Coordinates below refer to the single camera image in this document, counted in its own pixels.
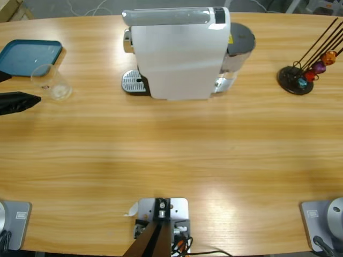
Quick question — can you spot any dark camera post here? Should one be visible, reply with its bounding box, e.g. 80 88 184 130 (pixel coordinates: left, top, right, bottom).
123 198 172 257

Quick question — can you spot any thin white looped cable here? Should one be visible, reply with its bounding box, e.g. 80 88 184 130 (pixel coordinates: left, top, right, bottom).
65 0 115 17

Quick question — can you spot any teal plastic tray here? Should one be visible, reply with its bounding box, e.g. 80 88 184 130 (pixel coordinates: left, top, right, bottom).
0 39 64 78

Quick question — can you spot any white mounting block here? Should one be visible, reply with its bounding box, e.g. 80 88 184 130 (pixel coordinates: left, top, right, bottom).
137 197 191 255

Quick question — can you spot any black rod capsule holder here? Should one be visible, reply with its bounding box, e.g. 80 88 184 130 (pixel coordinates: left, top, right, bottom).
277 17 343 95

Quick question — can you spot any clear drinking glass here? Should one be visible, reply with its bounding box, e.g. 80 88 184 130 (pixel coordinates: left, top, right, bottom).
30 64 73 101

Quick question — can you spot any white capsule coffee machine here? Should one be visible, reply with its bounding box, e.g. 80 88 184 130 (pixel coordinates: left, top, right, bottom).
122 6 232 101

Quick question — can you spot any black base cable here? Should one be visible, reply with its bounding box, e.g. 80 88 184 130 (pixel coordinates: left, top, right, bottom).
0 230 13 252
312 235 337 257

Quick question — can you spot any orange and black cable bundle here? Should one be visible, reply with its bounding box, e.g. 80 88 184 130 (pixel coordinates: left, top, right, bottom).
171 235 193 256

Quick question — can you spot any black cable from block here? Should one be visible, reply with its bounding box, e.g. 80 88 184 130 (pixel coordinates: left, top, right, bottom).
187 250 234 257

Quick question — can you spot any white metal frame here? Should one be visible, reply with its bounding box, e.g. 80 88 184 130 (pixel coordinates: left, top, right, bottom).
284 0 309 14

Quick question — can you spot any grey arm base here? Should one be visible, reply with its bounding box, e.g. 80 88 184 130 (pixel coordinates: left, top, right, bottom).
0 201 32 251
299 197 343 252

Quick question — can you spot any orange coffee capsule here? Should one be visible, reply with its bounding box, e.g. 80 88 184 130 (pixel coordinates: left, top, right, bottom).
321 51 337 66

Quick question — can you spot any white tape tag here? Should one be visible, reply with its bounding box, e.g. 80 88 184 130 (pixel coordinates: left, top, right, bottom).
123 202 139 217

